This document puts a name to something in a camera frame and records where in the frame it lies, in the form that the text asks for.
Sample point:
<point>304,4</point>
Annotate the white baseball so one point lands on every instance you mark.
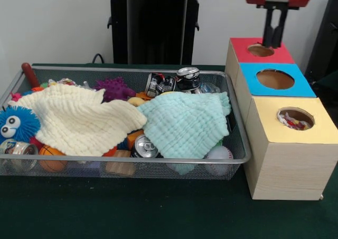
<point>220,153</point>

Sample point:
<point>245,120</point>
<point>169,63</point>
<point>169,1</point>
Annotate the colourful polka dot cloth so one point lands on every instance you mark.
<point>293,123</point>

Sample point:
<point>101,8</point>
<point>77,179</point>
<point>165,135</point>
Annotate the silver drink can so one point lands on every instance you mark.
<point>145,145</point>

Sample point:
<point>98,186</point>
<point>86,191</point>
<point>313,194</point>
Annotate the black upright stand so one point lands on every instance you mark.
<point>330,25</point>

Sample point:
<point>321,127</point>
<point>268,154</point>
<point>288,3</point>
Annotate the crushed black and white can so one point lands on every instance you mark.
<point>188,78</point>

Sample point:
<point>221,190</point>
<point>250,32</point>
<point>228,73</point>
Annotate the neighbouring green covered table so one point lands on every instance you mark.
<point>327,87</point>

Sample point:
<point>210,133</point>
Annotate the wooden box with three holes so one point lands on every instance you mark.
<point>290,170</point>

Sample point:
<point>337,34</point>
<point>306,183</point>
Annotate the crushed black and red can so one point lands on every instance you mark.
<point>161,84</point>

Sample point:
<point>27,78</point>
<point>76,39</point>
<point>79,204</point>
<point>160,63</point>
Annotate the labelled tin can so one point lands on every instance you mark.
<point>18,149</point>

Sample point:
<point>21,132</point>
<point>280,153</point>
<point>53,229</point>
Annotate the purple spiky toy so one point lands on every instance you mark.
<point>113,87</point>

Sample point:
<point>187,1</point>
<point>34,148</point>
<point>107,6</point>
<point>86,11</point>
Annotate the mint waffle cloth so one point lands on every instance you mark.
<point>185,123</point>

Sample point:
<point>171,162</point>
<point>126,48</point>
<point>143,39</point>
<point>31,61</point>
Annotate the small orange basketball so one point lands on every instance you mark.
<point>50,152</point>

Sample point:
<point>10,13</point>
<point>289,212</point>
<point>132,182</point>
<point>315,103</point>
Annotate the shallow clear mesh bin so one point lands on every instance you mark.
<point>185,170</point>

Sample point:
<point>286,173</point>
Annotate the blue spiky ball with eyes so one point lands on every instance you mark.
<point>23,120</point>

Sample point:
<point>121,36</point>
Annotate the cream waffle cloth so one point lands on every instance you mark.
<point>74,117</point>

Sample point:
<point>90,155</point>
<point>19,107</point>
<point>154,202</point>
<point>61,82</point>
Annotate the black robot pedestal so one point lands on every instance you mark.
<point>158,25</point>

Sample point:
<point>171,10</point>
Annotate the plain wooden block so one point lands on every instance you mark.
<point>120,167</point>

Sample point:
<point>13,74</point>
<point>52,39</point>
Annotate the dark green table cloth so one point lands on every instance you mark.
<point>158,210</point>

